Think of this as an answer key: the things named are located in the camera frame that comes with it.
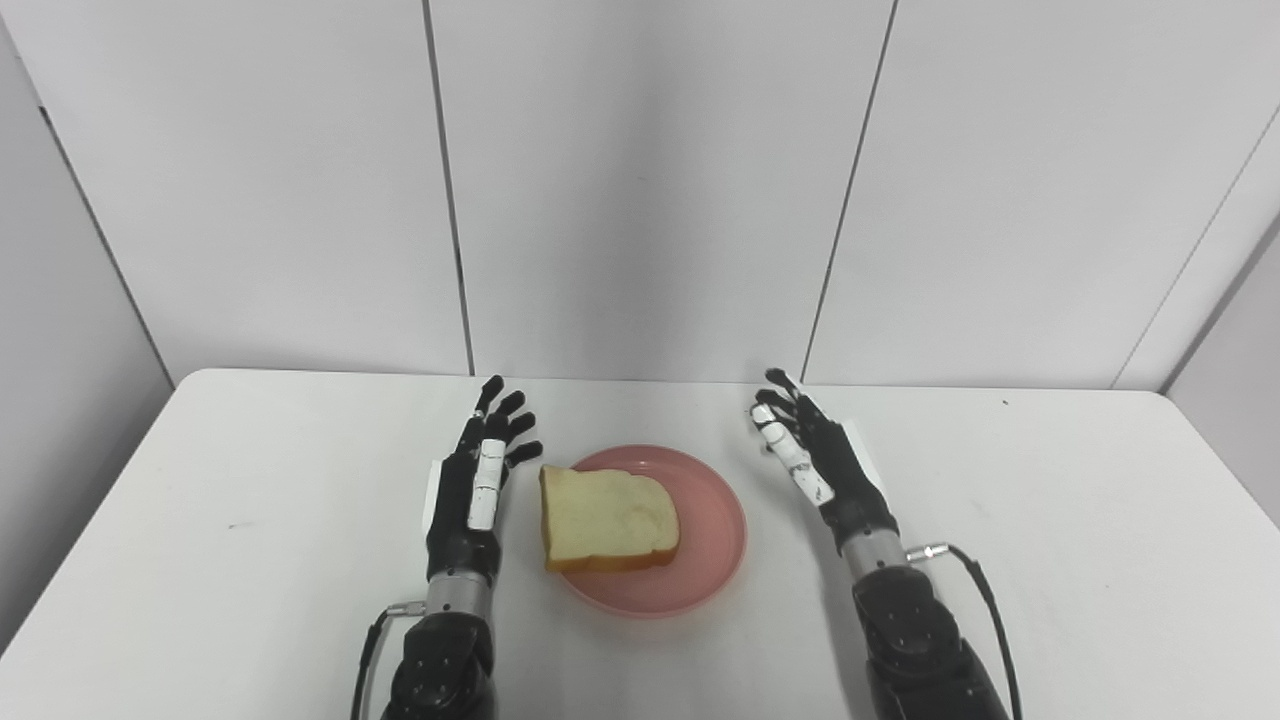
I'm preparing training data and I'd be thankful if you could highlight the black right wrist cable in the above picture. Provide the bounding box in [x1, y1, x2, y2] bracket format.
[905, 543, 1025, 720]

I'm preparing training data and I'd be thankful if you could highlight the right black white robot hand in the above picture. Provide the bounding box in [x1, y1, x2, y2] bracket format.
[749, 368, 900, 556]

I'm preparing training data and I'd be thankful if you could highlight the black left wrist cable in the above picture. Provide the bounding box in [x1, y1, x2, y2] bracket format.
[349, 600, 429, 720]

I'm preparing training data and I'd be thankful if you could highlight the pink round plate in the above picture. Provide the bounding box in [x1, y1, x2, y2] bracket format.
[556, 444, 749, 620]

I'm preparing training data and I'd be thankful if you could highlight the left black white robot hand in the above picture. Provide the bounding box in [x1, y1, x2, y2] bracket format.
[421, 375, 544, 589]

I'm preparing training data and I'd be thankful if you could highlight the slice of white bread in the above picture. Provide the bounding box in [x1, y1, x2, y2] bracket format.
[539, 464, 681, 574]

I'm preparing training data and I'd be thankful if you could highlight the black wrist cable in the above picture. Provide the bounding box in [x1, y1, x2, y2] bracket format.
[349, 600, 429, 720]
[905, 543, 1025, 720]

